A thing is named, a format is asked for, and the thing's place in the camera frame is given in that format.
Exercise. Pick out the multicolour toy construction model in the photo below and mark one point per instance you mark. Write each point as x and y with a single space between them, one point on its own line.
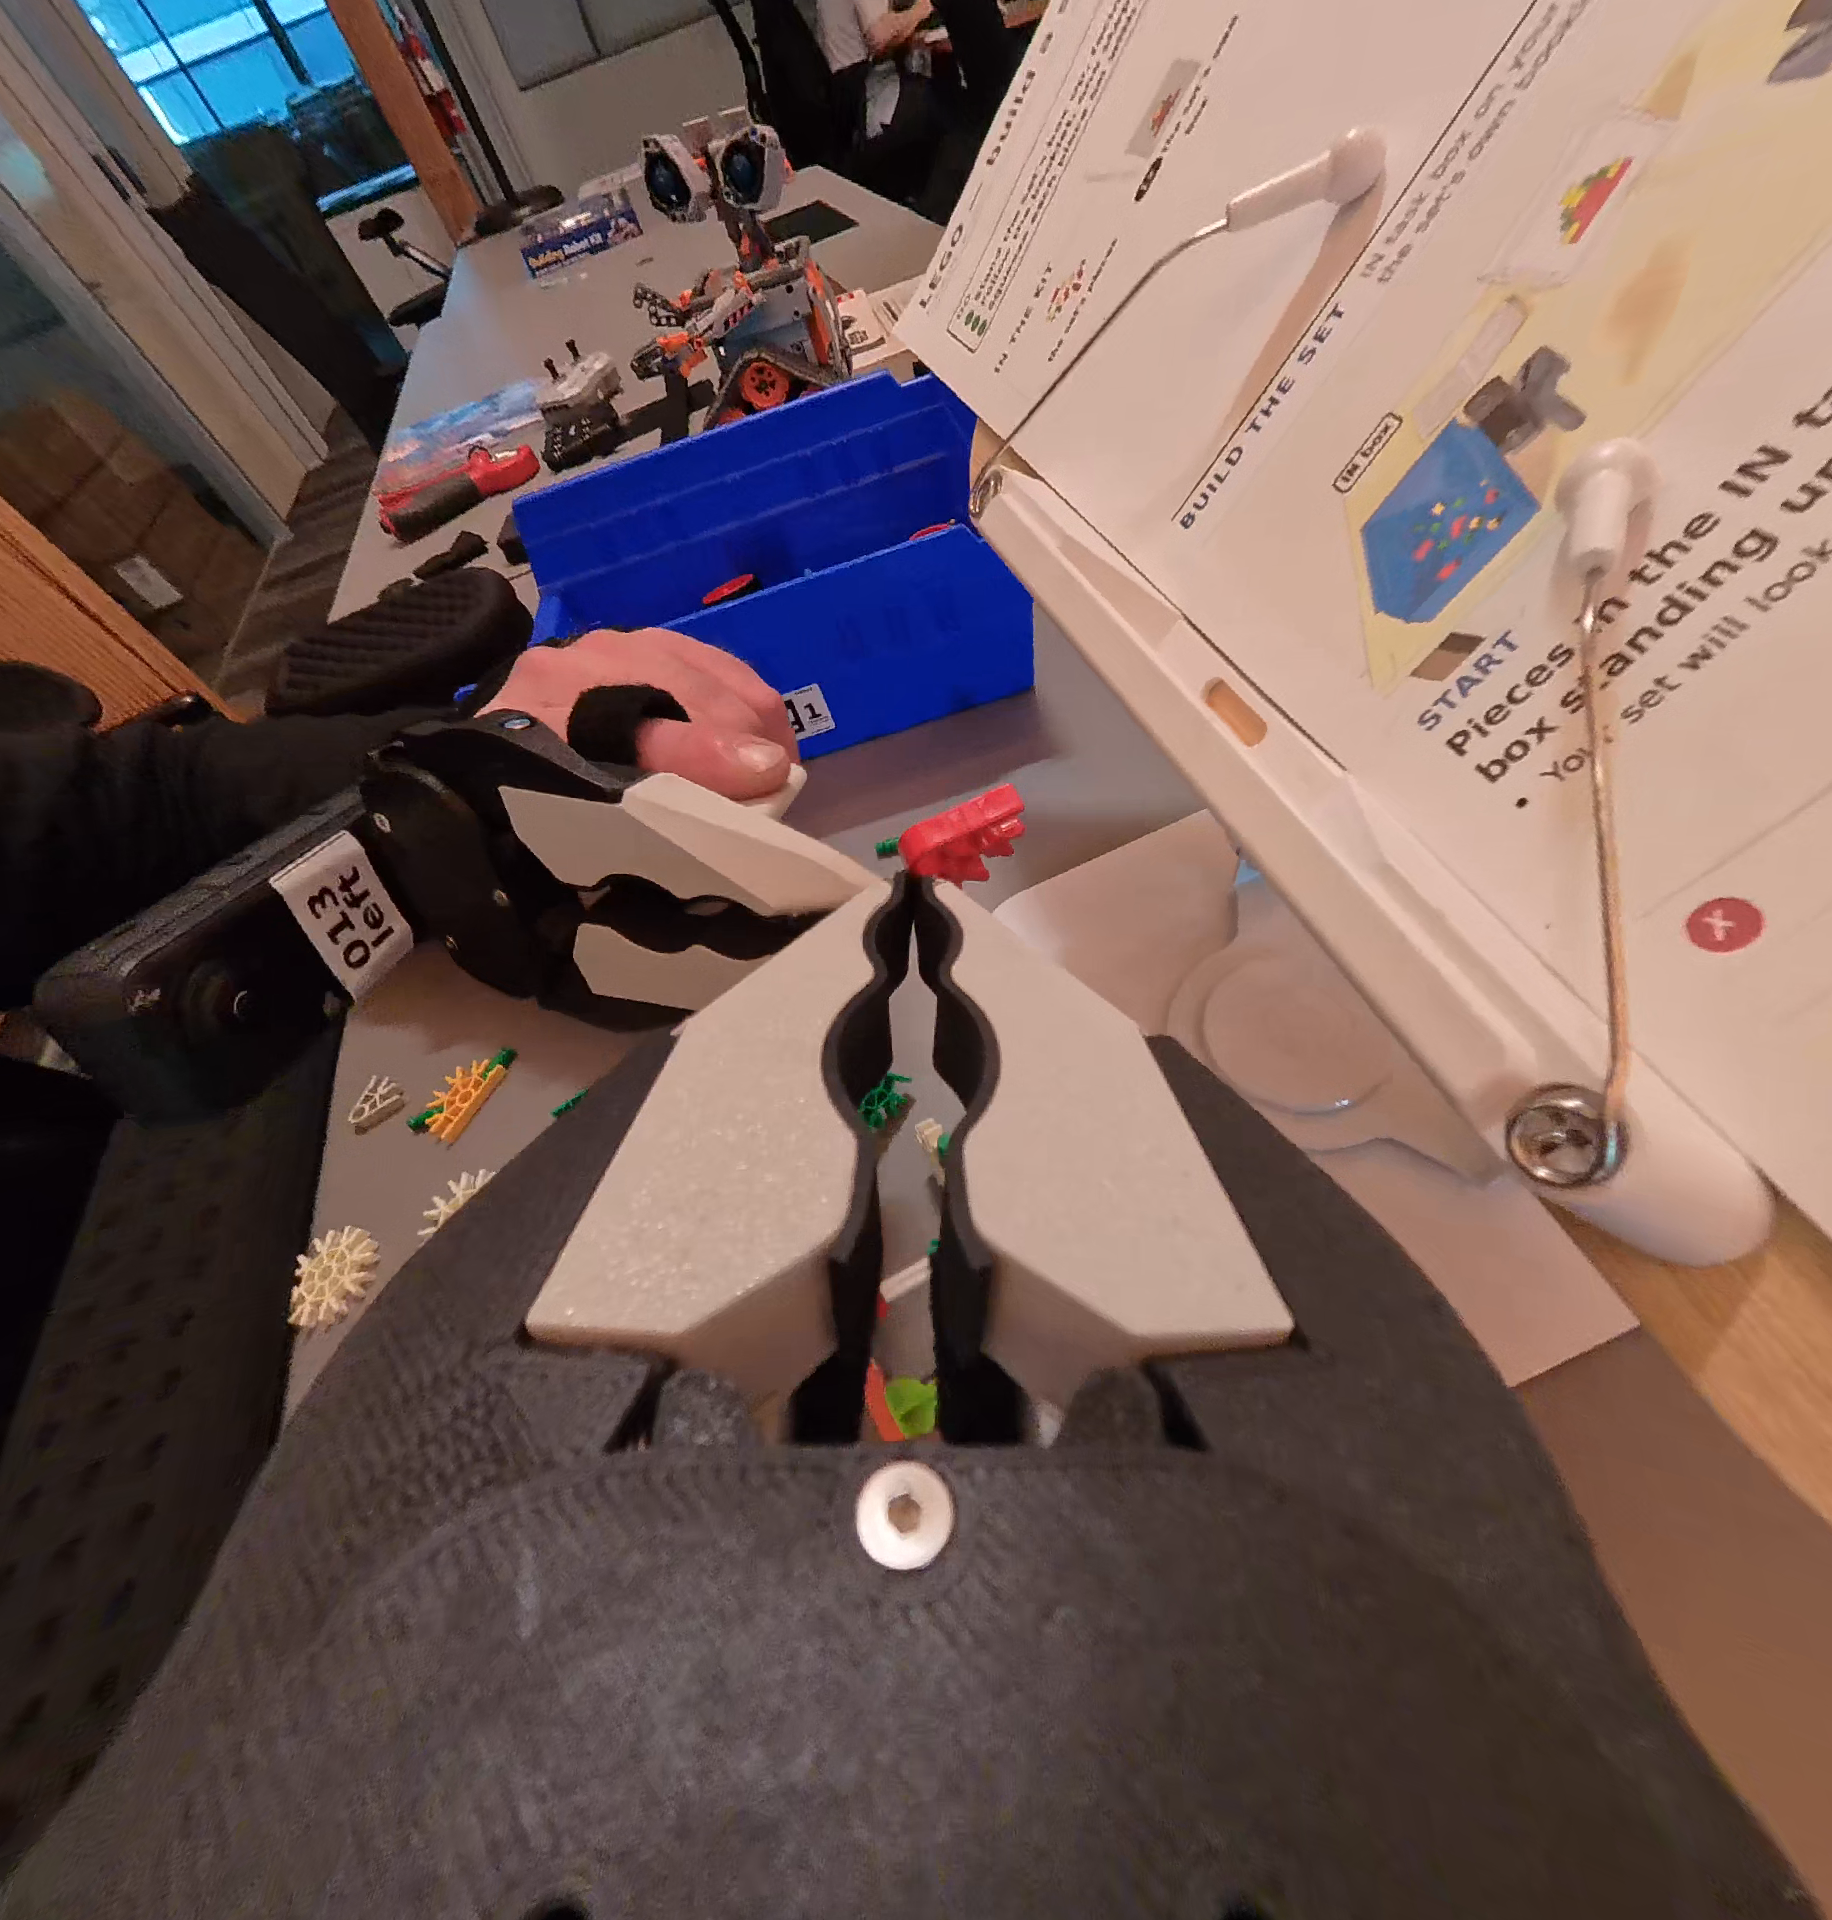
889 1104

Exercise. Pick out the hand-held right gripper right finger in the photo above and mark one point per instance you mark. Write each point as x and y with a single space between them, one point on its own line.
1124 1196

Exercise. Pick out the person's left forearm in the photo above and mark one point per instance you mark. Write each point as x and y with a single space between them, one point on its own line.
143 806

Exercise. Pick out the clear acrylic bracket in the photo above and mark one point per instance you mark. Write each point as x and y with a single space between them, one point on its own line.
1276 1037

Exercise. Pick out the yellow connector green rod assembly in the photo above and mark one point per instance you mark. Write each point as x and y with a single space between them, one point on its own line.
462 1104

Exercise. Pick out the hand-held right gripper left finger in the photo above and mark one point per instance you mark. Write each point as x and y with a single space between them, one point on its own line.
692 1196

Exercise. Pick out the white document stand board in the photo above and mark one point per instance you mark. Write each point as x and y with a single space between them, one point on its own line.
1380 839

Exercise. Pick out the blue printed box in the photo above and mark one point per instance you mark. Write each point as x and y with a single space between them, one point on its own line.
576 234

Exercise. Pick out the cream snowflake connector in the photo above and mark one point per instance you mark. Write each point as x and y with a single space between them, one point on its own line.
453 1204
348 1280

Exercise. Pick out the colourful picture booklet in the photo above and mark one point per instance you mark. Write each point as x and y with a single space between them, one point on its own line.
459 420

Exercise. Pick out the person's left hand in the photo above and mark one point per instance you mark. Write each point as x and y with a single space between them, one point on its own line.
701 688

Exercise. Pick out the red corner connector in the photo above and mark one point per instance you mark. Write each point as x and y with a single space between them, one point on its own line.
971 829

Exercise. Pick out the blue plastic bin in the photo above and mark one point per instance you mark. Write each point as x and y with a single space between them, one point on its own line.
889 634

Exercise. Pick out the red black handheld tool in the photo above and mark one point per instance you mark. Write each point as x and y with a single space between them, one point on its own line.
459 488

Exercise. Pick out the orange grey toy robot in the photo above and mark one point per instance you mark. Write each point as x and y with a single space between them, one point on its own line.
733 316

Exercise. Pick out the black perforated armrest pad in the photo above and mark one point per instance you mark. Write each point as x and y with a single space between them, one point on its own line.
396 642

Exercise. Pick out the black office chair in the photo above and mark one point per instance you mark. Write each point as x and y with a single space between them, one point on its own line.
275 267

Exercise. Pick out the small black object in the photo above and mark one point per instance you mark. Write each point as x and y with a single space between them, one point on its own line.
453 553

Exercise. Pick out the white printed sheet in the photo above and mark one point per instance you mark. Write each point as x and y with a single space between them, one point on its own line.
865 320

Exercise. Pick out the black perforated chair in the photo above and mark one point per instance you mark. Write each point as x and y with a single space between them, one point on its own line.
154 1422

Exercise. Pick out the small cream fan connector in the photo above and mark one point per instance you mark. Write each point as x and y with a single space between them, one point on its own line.
359 1121

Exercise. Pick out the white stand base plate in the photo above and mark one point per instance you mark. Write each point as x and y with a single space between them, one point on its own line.
1093 928

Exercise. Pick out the small grey control unit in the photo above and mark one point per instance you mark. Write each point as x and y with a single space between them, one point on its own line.
576 399

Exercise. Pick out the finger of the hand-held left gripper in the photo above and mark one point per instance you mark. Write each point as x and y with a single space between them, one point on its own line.
701 849
634 965

